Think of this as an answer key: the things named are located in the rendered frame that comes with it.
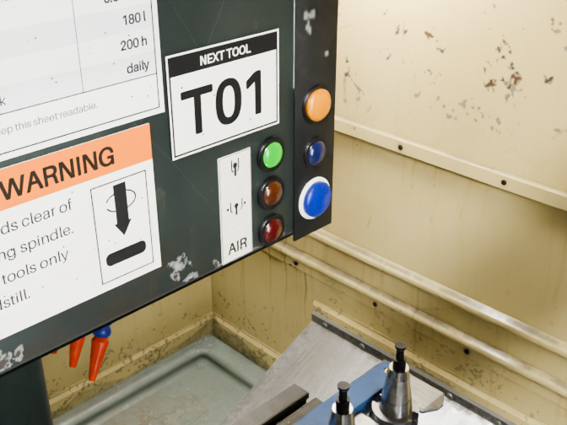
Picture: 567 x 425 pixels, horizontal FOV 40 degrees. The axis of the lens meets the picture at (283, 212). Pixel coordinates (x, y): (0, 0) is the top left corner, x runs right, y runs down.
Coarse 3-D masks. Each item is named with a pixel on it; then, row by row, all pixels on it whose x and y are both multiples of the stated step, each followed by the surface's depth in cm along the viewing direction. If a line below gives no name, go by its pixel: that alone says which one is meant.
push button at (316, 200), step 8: (312, 184) 62; (320, 184) 62; (312, 192) 62; (320, 192) 62; (328, 192) 63; (304, 200) 62; (312, 200) 62; (320, 200) 63; (328, 200) 63; (304, 208) 62; (312, 208) 62; (320, 208) 63; (312, 216) 63
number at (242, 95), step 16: (256, 64) 54; (272, 64) 55; (224, 80) 52; (240, 80) 53; (256, 80) 54; (272, 80) 55; (224, 96) 53; (240, 96) 54; (256, 96) 55; (272, 96) 56; (224, 112) 53; (240, 112) 54; (256, 112) 55; (272, 112) 56; (224, 128) 54
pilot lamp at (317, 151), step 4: (316, 144) 61; (320, 144) 61; (324, 144) 61; (312, 148) 60; (316, 148) 61; (320, 148) 61; (324, 148) 61; (312, 152) 61; (316, 152) 61; (320, 152) 61; (324, 152) 61; (308, 156) 61; (312, 156) 61; (316, 156) 61; (320, 156) 61; (312, 160) 61; (316, 160) 61; (320, 160) 61
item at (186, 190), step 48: (192, 0) 48; (240, 0) 51; (288, 0) 54; (192, 48) 49; (288, 48) 56; (288, 96) 57; (240, 144) 55; (288, 144) 59; (192, 192) 54; (288, 192) 61; (192, 240) 55; (144, 288) 53; (48, 336) 49
